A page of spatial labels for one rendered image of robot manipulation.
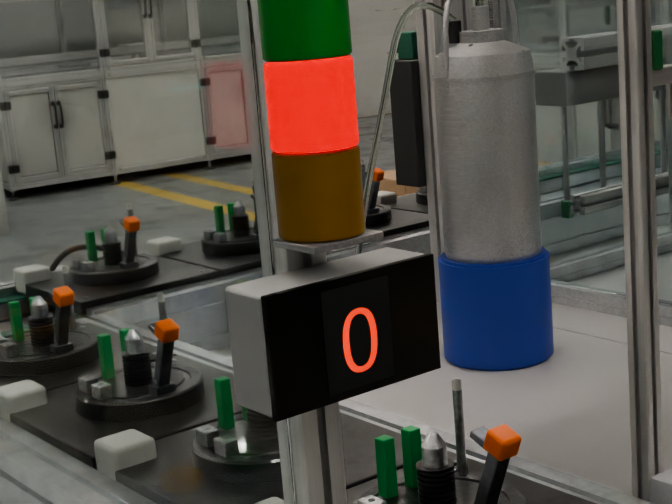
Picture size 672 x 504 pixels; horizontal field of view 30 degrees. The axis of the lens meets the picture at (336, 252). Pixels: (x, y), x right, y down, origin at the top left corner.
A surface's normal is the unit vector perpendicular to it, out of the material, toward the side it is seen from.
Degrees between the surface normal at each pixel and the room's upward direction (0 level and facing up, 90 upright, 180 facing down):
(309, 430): 90
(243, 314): 90
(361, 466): 0
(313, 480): 90
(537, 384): 0
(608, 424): 0
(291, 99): 90
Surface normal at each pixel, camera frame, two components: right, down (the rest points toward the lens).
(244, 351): -0.79, 0.19
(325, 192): 0.16, 0.19
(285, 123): -0.58, 0.22
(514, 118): 0.48, 0.15
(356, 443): -0.08, -0.97
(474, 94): -0.27, 0.22
